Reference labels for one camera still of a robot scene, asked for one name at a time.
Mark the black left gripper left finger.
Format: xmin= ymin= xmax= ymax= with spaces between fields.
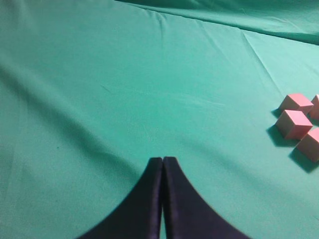
xmin=79 ymin=157 xmax=163 ymax=239

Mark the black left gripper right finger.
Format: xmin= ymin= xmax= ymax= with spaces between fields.
xmin=162 ymin=157 xmax=248 ymax=239

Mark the pink wooden cube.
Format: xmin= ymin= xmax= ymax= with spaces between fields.
xmin=297 ymin=127 xmax=319 ymax=163
xmin=275 ymin=110 xmax=313 ymax=140

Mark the pink wooden cube placed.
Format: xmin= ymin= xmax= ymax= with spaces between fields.
xmin=279 ymin=93 xmax=314 ymax=115
xmin=308 ymin=94 xmax=319 ymax=120

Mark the green table cloth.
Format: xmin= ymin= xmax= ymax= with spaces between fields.
xmin=0 ymin=0 xmax=319 ymax=239

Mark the green backdrop cloth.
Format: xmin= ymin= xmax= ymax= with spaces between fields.
xmin=116 ymin=0 xmax=319 ymax=45

